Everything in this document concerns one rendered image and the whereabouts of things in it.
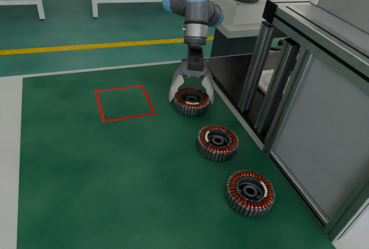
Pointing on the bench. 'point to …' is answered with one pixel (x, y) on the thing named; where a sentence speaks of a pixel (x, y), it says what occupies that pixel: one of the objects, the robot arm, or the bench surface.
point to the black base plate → (231, 90)
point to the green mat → (139, 170)
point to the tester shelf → (323, 37)
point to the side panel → (323, 145)
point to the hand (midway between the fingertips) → (191, 103)
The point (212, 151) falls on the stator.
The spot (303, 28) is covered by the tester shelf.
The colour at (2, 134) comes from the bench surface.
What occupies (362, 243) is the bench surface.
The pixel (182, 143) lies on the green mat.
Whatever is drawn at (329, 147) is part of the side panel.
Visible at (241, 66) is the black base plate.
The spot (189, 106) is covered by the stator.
